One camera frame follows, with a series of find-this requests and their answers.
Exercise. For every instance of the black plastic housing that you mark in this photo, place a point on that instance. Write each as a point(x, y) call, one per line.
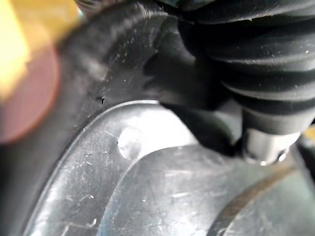
point(103, 172)

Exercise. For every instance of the yellow shelf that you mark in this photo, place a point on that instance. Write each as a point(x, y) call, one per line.
point(17, 37)

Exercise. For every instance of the reddish round object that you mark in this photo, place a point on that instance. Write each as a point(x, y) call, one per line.
point(27, 103)

